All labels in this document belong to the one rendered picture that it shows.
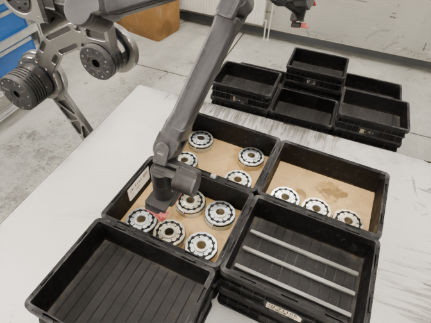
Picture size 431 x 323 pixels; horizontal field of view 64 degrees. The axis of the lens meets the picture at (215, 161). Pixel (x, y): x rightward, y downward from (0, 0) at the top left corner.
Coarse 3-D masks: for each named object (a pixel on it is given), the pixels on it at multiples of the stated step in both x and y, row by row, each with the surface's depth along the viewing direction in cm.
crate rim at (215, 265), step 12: (144, 168) 119; (132, 180) 115; (216, 180) 116; (120, 192) 111; (108, 204) 107; (108, 216) 104; (240, 216) 106; (132, 228) 102; (156, 240) 99; (228, 240) 102; (180, 252) 97; (216, 264) 95
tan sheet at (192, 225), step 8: (144, 192) 124; (144, 200) 122; (208, 200) 123; (168, 208) 120; (168, 216) 117; (176, 216) 117; (200, 216) 118; (184, 224) 115; (192, 224) 115; (200, 224) 116; (192, 232) 113; (208, 232) 114; (216, 232) 114; (224, 232) 114; (216, 240) 111; (224, 240) 112; (184, 248) 109; (200, 248) 109; (216, 256) 108
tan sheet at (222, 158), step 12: (192, 132) 148; (216, 144) 143; (228, 144) 144; (204, 156) 138; (216, 156) 138; (228, 156) 139; (264, 156) 139; (204, 168) 134; (216, 168) 134; (228, 168) 134; (240, 168) 134; (252, 180) 130
